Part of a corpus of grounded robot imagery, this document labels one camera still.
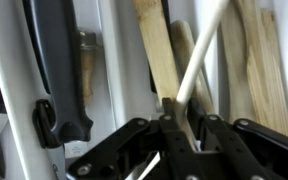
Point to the white plastic utensil tray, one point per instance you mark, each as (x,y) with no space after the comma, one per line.
(127,66)

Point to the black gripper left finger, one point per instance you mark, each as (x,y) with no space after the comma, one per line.
(124,150)

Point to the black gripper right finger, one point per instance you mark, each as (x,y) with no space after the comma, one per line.
(250,150)

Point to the wooden slotted spatula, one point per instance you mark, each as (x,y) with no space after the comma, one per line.
(157,50)

